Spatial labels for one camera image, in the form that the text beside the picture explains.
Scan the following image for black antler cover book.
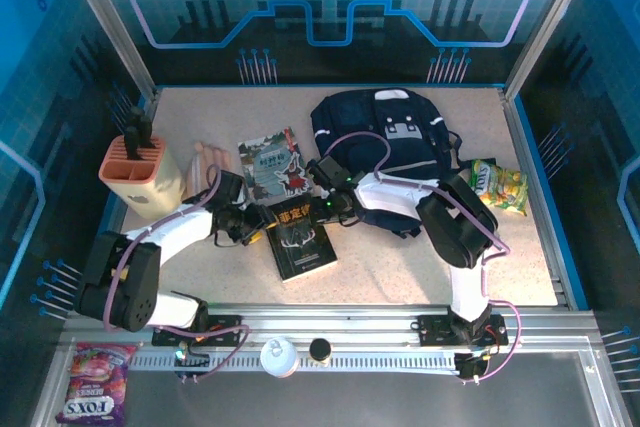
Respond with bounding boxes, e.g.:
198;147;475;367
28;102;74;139
264;199;339;283

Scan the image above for illustrated warrior cover book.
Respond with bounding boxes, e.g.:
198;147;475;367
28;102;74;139
237;126;314;206

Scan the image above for navy blue backpack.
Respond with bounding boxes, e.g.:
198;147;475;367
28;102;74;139
309;87;464;238

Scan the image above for green yellow Fox's candy bag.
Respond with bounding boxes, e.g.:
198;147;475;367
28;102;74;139
469;159;530;217

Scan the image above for purple Fox's candy bag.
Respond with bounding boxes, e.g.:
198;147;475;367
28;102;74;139
54;341;139;426

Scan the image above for wooden rolling pins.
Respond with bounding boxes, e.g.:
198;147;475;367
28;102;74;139
185;141;234;198

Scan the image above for beige knife block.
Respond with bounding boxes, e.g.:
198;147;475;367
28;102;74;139
98;135;186;221

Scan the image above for black round cap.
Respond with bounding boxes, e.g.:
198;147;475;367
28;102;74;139
308;338;333;363

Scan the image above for aluminium mounting rail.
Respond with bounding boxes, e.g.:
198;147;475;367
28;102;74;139
59;304;601;348

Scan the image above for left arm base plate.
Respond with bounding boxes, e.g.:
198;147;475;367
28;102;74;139
151;314;244;348

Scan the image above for white slotted cable duct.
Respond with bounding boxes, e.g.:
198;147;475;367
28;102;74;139
127;350;459;373

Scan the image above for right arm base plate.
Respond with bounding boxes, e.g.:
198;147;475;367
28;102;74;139
417;314;509;348

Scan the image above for aluminium table side rail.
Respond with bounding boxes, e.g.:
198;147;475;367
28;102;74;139
499;89;571;308

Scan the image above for aluminium frame post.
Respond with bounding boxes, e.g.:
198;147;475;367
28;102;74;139
54;0;159;103
502;0;601;101

